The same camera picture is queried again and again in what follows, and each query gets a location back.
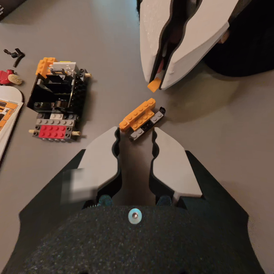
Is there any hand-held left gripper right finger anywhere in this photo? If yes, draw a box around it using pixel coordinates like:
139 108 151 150
149 127 203 203

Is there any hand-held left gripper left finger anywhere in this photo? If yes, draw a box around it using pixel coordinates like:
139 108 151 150
78 126 123 198

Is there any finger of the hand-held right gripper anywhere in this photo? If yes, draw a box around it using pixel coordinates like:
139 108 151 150
159 0 239 90
140 0 174 83

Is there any orange tile brick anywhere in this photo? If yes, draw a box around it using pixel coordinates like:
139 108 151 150
147 77 162 93

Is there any orange and black brick assembly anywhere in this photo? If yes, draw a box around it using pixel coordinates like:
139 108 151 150
119 98 166 142

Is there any toy brick vehicle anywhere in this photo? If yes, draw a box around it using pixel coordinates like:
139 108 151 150
26 57 92 143

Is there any instruction booklet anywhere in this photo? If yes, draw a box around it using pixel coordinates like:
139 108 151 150
0 86 24 163

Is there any tan toy piece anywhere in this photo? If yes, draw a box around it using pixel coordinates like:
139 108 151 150
9 74 23 85

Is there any red toy figure torso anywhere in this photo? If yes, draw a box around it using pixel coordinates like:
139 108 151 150
0 69 15 85

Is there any black bent toy piece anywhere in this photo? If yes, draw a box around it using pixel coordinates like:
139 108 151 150
13 48 26 68

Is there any black cardboard box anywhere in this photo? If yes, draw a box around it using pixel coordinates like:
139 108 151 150
0 0 27 22

